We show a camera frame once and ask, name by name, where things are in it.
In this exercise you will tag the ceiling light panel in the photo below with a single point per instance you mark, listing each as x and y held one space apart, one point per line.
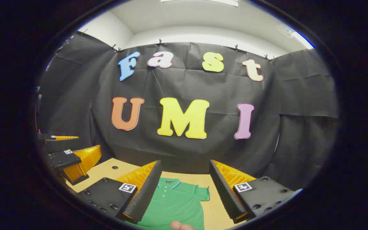
200 2

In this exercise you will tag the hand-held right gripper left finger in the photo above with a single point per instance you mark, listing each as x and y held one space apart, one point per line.
149 188

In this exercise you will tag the black backdrop cloth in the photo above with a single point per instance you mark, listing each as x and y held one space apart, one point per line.
187 86

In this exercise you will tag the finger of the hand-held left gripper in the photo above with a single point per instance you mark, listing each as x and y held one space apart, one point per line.
64 159
59 145

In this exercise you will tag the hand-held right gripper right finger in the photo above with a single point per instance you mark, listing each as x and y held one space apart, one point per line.
224 188

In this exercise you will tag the green T-shirt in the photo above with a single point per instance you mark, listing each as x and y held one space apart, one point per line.
177 204

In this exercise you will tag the row of black cloth clips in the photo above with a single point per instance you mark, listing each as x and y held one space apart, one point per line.
160 42

